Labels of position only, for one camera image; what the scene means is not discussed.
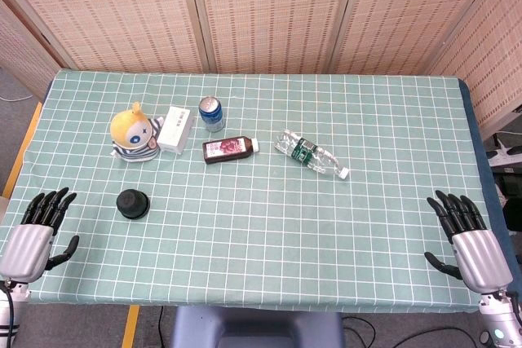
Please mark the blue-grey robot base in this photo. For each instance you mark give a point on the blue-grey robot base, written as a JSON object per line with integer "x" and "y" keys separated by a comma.
{"x": 257, "y": 327}

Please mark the black box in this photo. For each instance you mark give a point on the black box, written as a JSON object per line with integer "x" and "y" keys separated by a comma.
{"x": 510, "y": 185}

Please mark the blue drink can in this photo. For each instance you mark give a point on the blue drink can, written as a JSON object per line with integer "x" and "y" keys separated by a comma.
{"x": 212, "y": 115}

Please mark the clear green-label water bottle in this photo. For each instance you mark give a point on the clear green-label water bottle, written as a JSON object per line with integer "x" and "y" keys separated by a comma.
{"x": 310, "y": 154}

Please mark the dark blue under cloth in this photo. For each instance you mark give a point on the dark blue under cloth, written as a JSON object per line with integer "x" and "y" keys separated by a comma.
{"x": 485, "y": 160}

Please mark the green checked tablecloth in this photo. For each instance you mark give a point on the green checked tablecloth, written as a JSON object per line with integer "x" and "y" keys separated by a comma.
{"x": 285, "y": 234}

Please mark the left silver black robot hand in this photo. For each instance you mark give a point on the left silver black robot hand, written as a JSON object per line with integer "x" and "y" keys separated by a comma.
{"x": 25, "y": 248}

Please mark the white cardboard box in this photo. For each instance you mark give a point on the white cardboard box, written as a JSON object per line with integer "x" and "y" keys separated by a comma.
{"x": 175, "y": 130}

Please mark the black round cap object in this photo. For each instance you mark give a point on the black round cap object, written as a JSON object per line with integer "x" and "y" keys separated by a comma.
{"x": 131, "y": 203}

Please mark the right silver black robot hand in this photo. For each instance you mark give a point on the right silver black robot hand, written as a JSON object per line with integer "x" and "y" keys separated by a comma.
{"x": 481, "y": 256}

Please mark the yellow striped plush toy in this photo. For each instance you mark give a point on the yellow striped plush toy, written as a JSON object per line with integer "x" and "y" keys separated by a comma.
{"x": 132, "y": 136}

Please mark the dark red juice bottle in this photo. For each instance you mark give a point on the dark red juice bottle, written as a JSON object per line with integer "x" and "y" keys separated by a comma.
{"x": 226, "y": 150}

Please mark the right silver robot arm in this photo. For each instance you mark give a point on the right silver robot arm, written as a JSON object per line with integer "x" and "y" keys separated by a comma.
{"x": 499, "y": 323}

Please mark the bamboo folding screen panel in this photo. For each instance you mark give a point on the bamboo folding screen panel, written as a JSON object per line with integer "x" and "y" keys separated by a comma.
{"x": 489, "y": 58}
{"x": 273, "y": 14}
{"x": 110, "y": 14}
{"x": 412, "y": 14}
{"x": 20, "y": 50}

